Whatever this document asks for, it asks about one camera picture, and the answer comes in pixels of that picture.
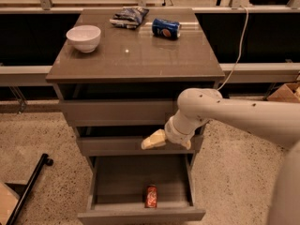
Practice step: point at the grey window rail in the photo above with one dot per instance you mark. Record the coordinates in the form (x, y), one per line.
(241, 73)

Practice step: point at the red coke can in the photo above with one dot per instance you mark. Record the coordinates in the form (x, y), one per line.
(151, 198)

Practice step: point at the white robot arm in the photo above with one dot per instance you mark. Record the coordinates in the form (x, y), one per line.
(276, 122)

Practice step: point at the blue chip bag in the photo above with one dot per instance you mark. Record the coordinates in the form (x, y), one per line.
(129, 17)

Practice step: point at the grey drawer cabinet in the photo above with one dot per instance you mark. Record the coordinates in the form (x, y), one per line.
(138, 56)

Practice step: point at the black metal bar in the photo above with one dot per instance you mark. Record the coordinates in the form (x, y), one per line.
(22, 191)

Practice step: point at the grey top drawer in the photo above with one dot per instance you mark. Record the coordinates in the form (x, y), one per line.
(121, 104)

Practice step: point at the white ceramic bowl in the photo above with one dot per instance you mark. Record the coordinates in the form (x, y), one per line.
(84, 38)

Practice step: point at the grey open bottom drawer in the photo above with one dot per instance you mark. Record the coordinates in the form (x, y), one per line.
(118, 190)

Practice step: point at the blue pepsi can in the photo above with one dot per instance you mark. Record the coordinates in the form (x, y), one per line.
(166, 29)

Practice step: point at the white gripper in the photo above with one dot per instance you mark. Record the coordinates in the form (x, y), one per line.
(175, 134)

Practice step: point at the grey middle drawer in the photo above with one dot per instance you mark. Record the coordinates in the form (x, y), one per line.
(127, 140)

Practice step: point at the cardboard box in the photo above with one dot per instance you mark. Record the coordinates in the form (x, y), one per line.
(288, 92)

